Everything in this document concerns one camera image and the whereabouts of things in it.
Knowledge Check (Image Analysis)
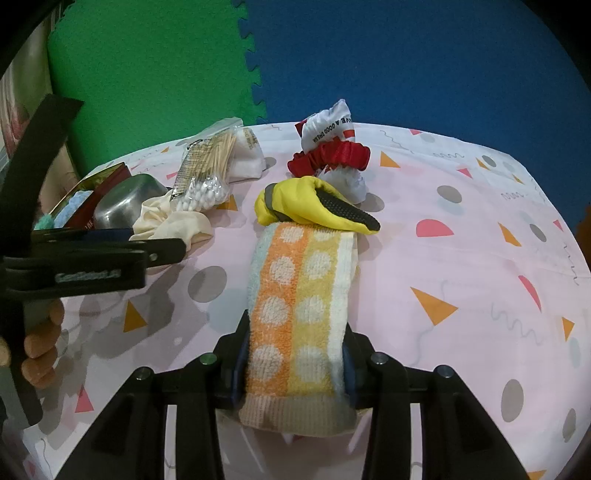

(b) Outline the pink printed tablecloth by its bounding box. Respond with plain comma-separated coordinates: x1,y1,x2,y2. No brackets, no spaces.
18,121,591,480

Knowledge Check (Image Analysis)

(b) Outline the toothpick packet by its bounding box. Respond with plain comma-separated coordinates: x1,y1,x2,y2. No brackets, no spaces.
185,117,243,178

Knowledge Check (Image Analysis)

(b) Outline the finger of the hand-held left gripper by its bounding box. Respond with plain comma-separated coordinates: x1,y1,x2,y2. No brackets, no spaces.
108,237,188,267
32,229,137,245

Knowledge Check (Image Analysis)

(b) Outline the white satin pouch red scrunchie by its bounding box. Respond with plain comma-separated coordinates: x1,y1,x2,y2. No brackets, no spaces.
295,98,370,205

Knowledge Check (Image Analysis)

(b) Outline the stainless steel bowl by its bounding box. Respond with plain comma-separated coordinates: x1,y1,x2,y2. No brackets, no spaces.
92,174,169,230

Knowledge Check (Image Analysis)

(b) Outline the red tin box gold inside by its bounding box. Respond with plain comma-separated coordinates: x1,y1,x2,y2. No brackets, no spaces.
46,161,132,230

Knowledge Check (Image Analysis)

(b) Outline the yellow glove black grip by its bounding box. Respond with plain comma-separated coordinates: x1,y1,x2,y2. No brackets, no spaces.
256,175,382,236

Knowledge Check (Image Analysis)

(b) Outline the blue fluffy towel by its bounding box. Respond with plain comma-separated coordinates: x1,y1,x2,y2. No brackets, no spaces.
54,189,95,219

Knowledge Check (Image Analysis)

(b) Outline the person's left hand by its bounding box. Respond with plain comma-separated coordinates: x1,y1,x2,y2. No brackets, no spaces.
21,300,65,388

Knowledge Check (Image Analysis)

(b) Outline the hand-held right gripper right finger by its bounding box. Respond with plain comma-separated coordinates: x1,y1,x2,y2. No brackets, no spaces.
344,325,522,480

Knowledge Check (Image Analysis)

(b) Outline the cotton swab packet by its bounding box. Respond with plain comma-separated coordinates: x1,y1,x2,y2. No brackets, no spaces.
172,148,230,214

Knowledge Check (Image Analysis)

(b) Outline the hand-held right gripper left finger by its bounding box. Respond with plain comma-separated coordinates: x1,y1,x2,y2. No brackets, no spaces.
69,318,250,480

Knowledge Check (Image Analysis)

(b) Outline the blue foam mat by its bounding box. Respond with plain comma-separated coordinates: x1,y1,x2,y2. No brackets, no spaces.
240,0,591,227

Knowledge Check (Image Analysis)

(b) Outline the green foam mat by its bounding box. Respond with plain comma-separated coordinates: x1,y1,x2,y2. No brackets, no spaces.
46,0,271,178

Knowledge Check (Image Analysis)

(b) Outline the white wipes packet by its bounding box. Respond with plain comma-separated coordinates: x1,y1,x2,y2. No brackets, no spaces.
228,127,267,183

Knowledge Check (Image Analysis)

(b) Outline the orange yellow dotted towel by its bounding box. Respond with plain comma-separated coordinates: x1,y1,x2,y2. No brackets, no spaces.
238,222,361,437

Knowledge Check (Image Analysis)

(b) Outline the cream satin scrunchie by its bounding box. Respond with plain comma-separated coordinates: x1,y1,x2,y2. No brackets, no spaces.
129,193,215,250

